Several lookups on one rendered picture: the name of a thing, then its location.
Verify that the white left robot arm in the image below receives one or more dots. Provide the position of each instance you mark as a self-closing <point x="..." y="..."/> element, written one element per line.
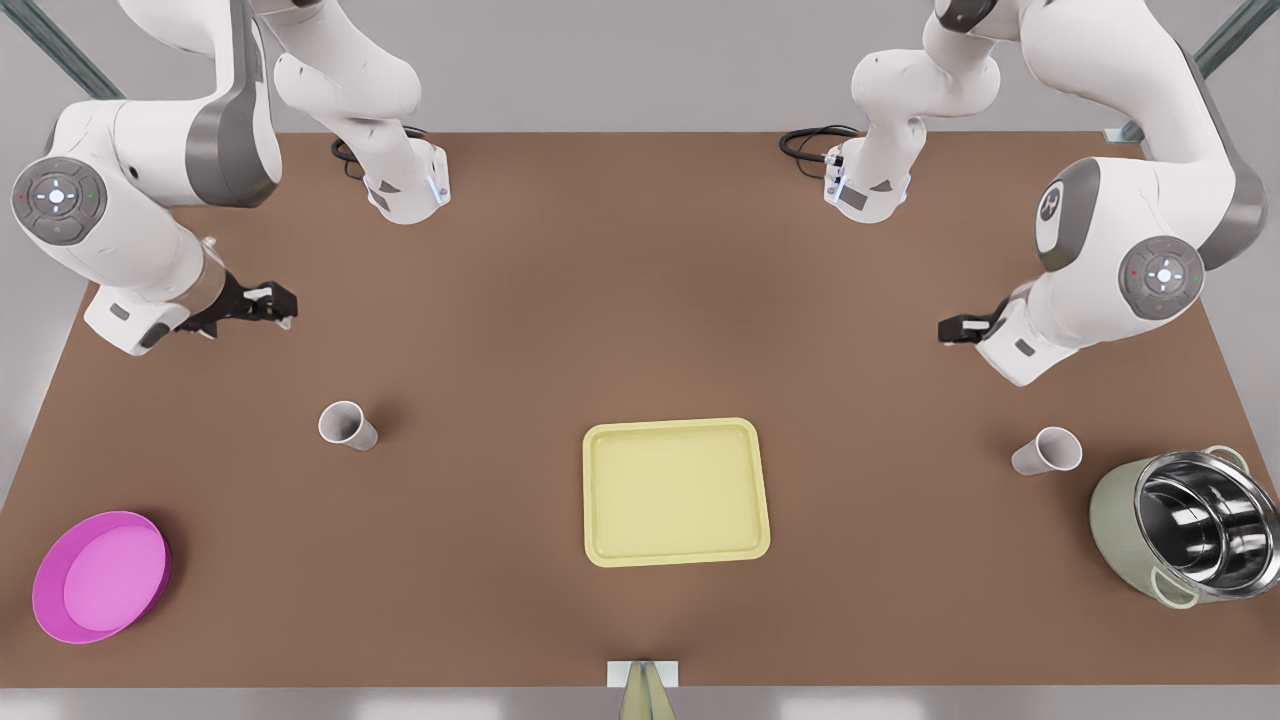
<point x="1120" y="220"/>

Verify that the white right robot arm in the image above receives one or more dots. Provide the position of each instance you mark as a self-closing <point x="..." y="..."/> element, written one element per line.
<point x="150" y="150"/>

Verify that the white IKEA cup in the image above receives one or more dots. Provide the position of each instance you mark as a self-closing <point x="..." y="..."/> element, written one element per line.
<point x="1050" y="452"/>
<point x="345" y="424"/>

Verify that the pale yellow rectangular tray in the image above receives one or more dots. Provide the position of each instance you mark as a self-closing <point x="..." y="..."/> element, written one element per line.
<point x="675" y="492"/>

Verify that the green steel pot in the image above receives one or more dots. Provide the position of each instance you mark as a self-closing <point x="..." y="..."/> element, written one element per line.
<point x="1180" y="525"/>

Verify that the pink round bowl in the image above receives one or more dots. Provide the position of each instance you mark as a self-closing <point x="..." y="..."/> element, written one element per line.
<point x="100" y="578"/>

